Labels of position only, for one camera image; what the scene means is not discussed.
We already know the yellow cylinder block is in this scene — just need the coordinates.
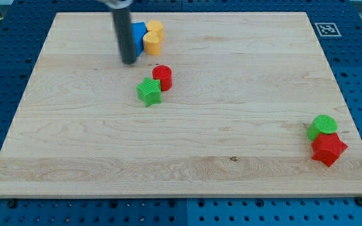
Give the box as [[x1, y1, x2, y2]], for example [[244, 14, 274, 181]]
[[146, 20, 165, 41]]

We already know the red cylinder block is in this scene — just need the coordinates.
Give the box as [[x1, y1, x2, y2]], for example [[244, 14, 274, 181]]
[[152, 65, 172, 92]]

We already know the green cylinder block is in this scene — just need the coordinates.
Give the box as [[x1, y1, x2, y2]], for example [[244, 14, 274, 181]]
[[306, 114, 337, 141]]

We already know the white fiducial marker tag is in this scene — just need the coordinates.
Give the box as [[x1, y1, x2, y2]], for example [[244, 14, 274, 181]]
[[315, 23, 341, 37]]

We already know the red star block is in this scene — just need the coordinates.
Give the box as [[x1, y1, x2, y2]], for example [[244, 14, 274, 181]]
[[311, 132, 348, 167]]

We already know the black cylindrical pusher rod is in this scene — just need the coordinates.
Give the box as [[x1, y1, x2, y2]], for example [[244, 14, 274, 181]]
[[111, 8, 136, 65]]

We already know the wooden board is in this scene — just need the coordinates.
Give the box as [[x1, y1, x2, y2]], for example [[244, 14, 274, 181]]
[[0, 12, 362, 199]]

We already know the yellow heart block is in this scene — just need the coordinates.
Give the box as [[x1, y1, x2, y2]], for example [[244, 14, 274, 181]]
[[143, 31, 161, 55]]

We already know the blue block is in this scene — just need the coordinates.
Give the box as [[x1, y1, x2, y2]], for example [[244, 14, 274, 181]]
[[132, 22, 147, 56]]

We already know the green star block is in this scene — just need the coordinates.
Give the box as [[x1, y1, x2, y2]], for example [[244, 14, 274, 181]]
[[136, 77, 162, 107]]

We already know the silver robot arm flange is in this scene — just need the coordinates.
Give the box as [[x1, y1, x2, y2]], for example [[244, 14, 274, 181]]
[[97, 0, 133, 9]]

